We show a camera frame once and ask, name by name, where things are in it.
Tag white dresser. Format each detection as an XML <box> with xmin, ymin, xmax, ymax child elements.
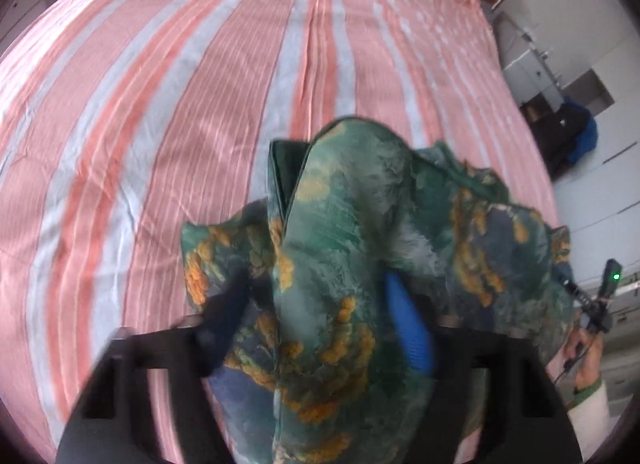
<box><xmin>495</xmin><ymin>11</ymin><xmax>568</xmax><ymax>109</ymax></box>

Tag green patterned padded jacket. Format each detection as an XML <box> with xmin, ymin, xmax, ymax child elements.
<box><xmin>181</xmin><ymin>116</ymin><xmax>576</xmax><ymax>464</ymax></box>

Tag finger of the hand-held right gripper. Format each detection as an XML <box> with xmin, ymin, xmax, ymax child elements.
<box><xmin>554</xmin><ymin>263</ymin><xmax>583</xmax><ymax>301</ymax></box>

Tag blue garment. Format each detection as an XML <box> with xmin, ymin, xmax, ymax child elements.
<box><xmin>567</xmin><ymin>102</ymin><xmax>599</xmax><ymax>167</ymax></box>

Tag person's right hand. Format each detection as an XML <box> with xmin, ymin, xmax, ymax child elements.
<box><xmin>562</xmin><ymin>326</ymin><xmax>602</xmax><ymax>392</ymax></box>

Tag person's right forearm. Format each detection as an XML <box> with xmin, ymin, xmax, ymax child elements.
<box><xmin>567</xmin><ymin>376</ymin><xmax>612</xmax><ymax>464</ymax></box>

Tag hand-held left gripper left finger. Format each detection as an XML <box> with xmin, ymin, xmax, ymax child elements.
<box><xmin>56</xmin><ymin>286</ymin><xmax>251</xmax><ymax>464</ymax></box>

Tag pink striped bed cover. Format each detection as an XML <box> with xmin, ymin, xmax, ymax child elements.
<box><xmin>0</xmin><ymin>0</ymin><xmax>558</xmax><ymax>464</ymax></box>

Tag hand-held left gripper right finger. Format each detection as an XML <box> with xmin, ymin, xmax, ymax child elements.
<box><xmin>382</xmin><ymin>271</ymin><xmax>583</xmax><ymax>464</ymax></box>

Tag black cable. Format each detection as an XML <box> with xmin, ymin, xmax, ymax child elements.
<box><xmin>562</xmin><ymin>289</ymin><xmax>598</xmax><ymax>375</ymax></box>

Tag white wardrobe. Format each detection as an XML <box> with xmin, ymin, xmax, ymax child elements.
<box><xmin>540</xmin><ymin>0</ymin><xmax>640</xmax><ymax>295</ymax></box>

